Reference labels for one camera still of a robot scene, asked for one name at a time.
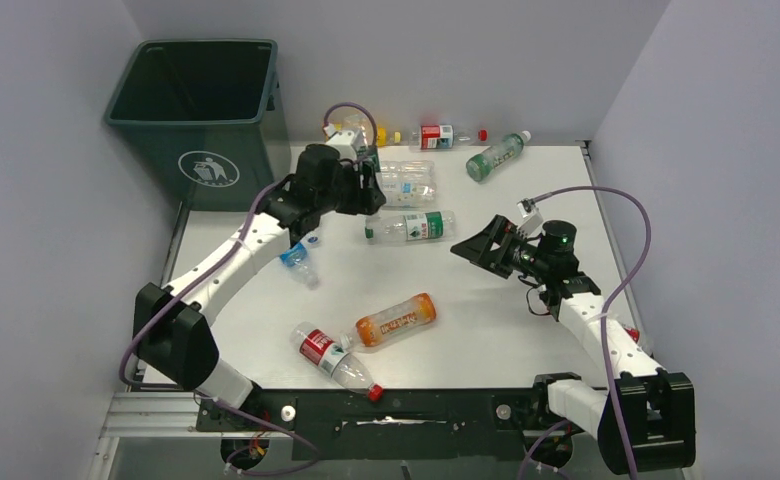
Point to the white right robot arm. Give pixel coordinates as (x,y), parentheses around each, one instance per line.
(645,421)

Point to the blue green label water bottle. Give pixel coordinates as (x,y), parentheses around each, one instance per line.
(312,239)

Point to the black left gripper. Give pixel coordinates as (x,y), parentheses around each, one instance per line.
(366,197)

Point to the white blue label tea bottle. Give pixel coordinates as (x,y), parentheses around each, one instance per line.
(408,195)

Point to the clear unlabelled bottle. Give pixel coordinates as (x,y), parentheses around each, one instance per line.
(420,171)

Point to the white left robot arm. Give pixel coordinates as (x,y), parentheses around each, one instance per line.
(172,323)

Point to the orange tea bottle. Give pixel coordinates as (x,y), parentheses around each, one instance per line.
(379,328)

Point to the red label bottle front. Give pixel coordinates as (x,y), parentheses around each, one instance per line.
(341,366)

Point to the blue label crushed bottle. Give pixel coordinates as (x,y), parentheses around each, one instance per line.
(298,263)

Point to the aluminium frame rail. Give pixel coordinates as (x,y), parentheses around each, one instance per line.
(146,415)

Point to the dark green trash bin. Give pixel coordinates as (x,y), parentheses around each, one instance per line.
(206,117)

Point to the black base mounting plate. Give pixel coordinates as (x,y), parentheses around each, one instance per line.
(407,424)

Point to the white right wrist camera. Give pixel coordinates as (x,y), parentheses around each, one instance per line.
(532,219)

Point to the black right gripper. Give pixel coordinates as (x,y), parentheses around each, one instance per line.
(478,249)

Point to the green tinted bottle white cap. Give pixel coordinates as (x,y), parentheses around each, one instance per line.
(482,165)

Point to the green label bottle green cap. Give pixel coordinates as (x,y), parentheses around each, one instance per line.
(411,227)

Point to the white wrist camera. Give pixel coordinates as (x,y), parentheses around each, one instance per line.
(350,144)
(532,219)

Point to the yellow juice bottle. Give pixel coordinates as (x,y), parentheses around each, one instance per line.
(379,136)

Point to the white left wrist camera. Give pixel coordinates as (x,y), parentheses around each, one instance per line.
(350,144)

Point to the red label bottle red cap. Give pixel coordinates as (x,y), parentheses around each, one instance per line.
(436,137)

